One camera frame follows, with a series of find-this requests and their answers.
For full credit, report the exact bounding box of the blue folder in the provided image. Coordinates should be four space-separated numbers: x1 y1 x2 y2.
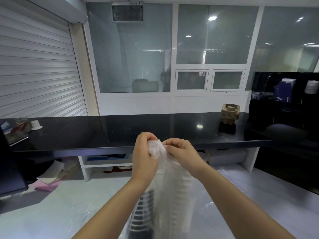
86 154 130 161

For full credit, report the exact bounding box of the black wrapped cutlery bundle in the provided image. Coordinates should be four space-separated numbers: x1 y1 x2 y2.
251 91 272 100

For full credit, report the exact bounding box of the stack of striped paper cups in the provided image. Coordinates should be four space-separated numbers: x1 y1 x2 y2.
129 189 155 233

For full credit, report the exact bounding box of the person's left forearm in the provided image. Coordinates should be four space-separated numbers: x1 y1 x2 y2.
72 178 155 239

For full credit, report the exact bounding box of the bundle of blue paper packets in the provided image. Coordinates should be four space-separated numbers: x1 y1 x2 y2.
273 81 292 103

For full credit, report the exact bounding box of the grey shutter housing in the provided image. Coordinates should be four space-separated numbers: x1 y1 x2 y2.
59 0 88 24

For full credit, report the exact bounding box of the black monitor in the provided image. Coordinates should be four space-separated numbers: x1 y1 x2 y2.
0 126 28 197

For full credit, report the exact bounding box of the white shelf unit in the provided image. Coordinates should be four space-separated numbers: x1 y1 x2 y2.
77 154 135 182

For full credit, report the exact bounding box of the person's right forearm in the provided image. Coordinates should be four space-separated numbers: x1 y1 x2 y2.
197 164 297 239

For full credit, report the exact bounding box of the grey roller shutter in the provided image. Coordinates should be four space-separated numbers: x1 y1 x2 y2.
0 0 89 119

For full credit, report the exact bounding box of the pink paper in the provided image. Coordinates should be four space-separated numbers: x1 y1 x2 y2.
35 180 63 192

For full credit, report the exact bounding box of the white framed window partition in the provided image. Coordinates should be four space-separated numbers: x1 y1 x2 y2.
83 2 319 116

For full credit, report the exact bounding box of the black acrylic condiment organizer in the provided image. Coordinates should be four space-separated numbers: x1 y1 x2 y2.
245 71 319 152

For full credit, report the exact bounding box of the stack of white paper cups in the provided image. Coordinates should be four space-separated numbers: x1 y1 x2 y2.
162 169 195 239

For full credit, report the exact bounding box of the black glossy bar counter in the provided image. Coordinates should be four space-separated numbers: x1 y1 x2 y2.
0 112 273 158

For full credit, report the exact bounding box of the stack of pulp cup trays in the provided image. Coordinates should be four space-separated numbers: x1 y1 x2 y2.
221 104 242 122

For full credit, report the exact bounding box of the person's right hand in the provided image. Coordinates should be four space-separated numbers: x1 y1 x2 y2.
163 138 211 178

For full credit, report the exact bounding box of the white counter support panel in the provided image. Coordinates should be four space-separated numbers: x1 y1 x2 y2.
244 147 261 173

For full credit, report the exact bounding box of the large clear plastic bag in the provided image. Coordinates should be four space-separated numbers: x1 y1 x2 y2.
126 139 200 239

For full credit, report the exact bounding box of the person's left hand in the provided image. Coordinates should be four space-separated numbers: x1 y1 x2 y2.
131 132 166 187

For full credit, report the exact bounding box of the white wall mounted appliance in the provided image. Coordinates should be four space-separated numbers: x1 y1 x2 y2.
111 1 144 23

